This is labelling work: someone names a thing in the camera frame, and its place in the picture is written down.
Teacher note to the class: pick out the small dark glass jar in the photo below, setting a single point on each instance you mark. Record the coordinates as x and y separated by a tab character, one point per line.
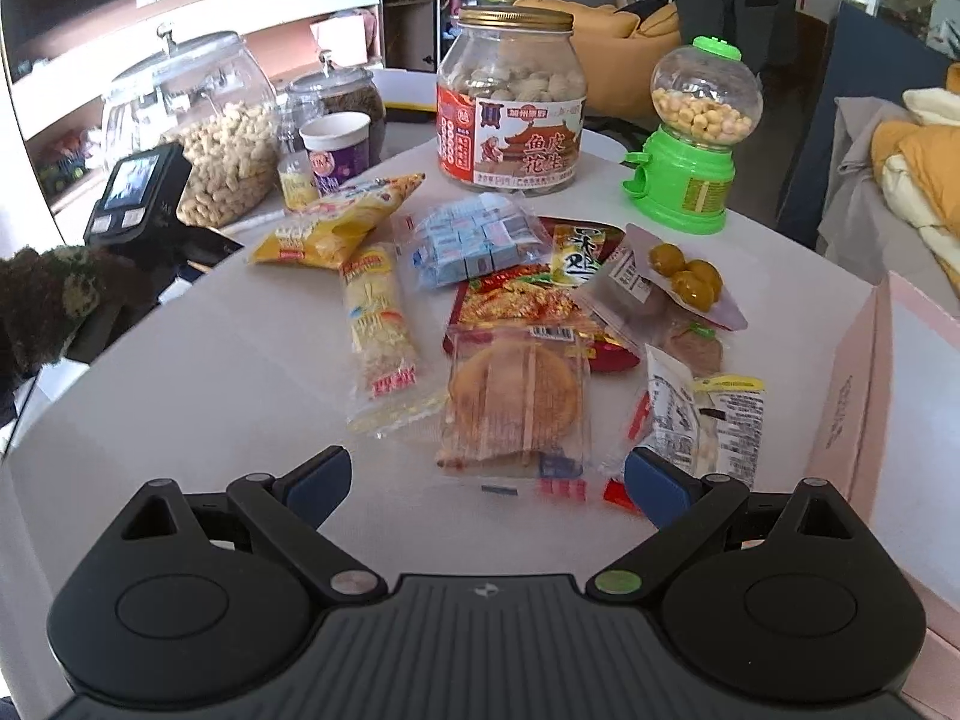
330	90

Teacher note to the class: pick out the yellow chip bag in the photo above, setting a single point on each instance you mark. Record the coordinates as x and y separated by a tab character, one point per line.
326	234

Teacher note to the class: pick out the red spicy snack bag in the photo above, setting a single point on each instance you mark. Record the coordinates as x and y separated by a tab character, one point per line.
541	294

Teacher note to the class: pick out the round rice cracker pack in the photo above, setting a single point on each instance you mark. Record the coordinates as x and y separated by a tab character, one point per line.
517	403

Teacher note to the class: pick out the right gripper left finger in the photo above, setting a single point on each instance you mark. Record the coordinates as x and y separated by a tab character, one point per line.
284	515

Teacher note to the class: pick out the yellow and cream blanket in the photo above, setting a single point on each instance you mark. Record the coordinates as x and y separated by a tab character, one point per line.
916	164

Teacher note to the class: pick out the small yellow label bottle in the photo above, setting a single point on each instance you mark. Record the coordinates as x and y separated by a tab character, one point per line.
296	179

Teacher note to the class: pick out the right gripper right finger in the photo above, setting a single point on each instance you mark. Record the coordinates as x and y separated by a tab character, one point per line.
688	513

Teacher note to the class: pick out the pink cardboard box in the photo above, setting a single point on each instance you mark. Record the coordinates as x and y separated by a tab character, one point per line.
888	441

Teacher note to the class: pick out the large glass peanut jar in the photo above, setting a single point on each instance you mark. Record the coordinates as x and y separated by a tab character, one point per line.
209	95

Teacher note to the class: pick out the yellow plum fruit pack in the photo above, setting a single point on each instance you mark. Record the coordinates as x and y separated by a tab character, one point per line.
693	284

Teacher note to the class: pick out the white label snack pack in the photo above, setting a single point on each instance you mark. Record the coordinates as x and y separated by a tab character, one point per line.
702	426

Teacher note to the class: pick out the gold-lid peanut snack jar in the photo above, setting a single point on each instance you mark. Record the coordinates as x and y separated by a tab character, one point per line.
510	101

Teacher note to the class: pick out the blue candy cube bag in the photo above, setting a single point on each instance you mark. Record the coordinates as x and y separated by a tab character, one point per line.
469	238

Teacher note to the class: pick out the yellow beanbag chair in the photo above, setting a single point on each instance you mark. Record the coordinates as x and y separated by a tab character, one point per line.
618	51

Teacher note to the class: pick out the purple paper cup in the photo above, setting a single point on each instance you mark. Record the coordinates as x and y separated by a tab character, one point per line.
338	147

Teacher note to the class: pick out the brown sandwich biscuit pack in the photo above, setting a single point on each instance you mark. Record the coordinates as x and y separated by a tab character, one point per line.
643	316

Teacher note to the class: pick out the green gumball candy dispenser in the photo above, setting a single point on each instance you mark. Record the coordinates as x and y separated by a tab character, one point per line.
708	101

